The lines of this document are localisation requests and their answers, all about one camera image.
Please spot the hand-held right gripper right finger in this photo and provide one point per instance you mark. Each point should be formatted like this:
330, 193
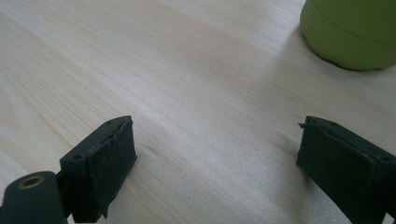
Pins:
345, 168

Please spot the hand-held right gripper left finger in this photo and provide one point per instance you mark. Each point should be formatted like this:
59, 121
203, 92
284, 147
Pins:
102, 161

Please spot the green bottle with white cap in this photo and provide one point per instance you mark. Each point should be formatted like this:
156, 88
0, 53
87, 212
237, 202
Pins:
351, 31

